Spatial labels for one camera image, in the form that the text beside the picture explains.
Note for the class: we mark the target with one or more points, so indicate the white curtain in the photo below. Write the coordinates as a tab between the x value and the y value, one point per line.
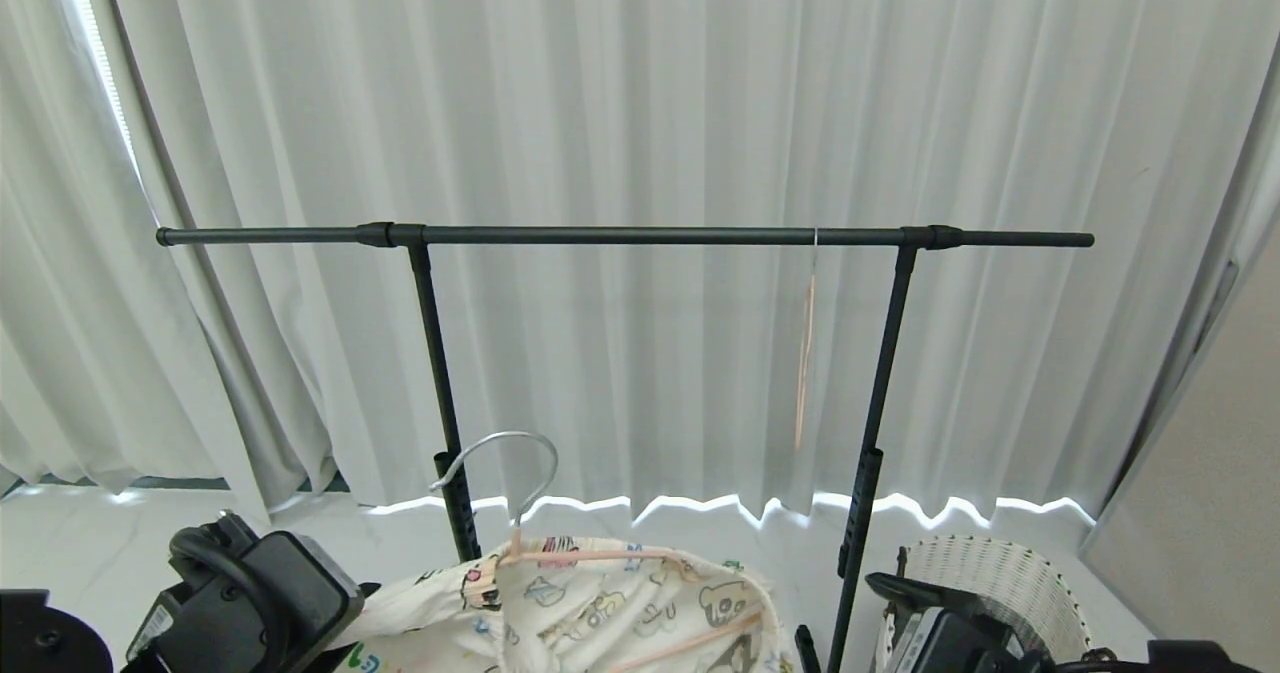
650	103

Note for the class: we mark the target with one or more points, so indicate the black clothes rack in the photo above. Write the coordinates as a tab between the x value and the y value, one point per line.
650	236

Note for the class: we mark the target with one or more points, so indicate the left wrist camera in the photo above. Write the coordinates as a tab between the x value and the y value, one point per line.
300	593

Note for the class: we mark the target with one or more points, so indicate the pink clothes hanger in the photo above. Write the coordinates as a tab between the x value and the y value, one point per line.
590	556
801	393

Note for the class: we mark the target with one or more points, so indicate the cream printed garment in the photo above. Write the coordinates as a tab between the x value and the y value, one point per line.
600	613

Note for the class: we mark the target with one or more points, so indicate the white laundry basket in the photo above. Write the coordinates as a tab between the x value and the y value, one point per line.
1010	583

